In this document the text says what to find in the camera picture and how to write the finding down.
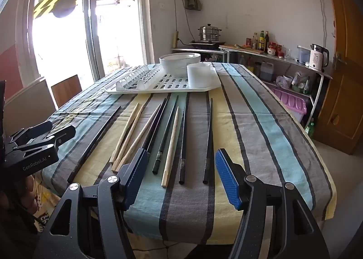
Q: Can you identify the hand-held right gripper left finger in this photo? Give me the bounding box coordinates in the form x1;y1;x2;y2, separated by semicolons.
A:
37;148;150;259

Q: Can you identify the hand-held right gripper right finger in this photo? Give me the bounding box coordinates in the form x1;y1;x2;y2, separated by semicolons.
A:
215;148;331;259

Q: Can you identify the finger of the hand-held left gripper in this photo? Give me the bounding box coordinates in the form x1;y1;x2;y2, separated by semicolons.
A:
15;125;76;153
9;120;53;143

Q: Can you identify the black chopstick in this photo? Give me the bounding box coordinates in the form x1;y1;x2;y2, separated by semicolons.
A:
152;95;180;175
67;106;122;183
179;96;188;185
140;97;169;153

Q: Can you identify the wooden chopstick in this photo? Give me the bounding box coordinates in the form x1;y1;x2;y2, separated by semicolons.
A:
110;103;139;164
161;106;180;188
111;104;145;173
115;104;162;174

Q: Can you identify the white cup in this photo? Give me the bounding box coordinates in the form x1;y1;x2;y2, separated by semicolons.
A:
186;62;216;87

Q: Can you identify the white ceramic bowl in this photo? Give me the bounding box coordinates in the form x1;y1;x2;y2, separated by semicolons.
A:
159;59;201;77
159;53;201;62

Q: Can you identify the person's left hand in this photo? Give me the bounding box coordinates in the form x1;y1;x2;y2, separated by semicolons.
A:
0;174;39;220

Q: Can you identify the beige panel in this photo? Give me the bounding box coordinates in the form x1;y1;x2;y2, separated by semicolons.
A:
4;77;56;136

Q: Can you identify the brown wooden chair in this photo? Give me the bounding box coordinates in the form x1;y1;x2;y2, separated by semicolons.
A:
51;75;83;108

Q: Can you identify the striped tablecloth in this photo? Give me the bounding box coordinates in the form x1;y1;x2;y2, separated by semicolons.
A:
40;62;338;248

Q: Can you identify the purple lid storage box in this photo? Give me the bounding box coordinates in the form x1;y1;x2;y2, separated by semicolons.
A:
269;87;308;122

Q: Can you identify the white plastic dish rack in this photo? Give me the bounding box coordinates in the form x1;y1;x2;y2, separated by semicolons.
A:
103;63;222;95

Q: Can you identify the white plastic jug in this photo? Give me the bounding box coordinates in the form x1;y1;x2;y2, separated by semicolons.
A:
259;62;275;82

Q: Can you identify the sliding glass door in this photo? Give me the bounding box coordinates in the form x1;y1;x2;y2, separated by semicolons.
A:
17;0;154;84

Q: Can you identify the plastic bag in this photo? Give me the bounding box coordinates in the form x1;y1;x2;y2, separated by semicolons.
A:
292;70;311;94

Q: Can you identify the yellow black striped sign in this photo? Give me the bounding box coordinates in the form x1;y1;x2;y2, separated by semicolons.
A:
33;0;80;19

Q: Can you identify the wooden cutting board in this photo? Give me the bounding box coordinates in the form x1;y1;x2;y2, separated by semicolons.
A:
219;44;265;55

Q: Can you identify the long metal shelf unit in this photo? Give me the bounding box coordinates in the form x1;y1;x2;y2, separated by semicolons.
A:
218;46;333;135

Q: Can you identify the black induction cooker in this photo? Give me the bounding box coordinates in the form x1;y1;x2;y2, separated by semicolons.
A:
189;40;227;48

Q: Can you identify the wooden door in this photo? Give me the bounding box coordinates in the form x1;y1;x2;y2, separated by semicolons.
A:
312;0;363;154

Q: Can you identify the clear plastic container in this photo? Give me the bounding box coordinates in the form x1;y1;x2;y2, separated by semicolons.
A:
297;45;312;64

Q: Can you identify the steel steamer pot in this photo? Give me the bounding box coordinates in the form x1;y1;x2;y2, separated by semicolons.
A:
198;24;222;42

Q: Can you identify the white electric kettle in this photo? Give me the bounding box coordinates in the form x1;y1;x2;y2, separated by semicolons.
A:
309;44;329;72

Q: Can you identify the metal door handle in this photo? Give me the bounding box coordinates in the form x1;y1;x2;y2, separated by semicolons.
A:
333;52;347;71

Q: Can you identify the black power cable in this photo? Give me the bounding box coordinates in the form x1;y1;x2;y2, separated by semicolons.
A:
174;0;194;45

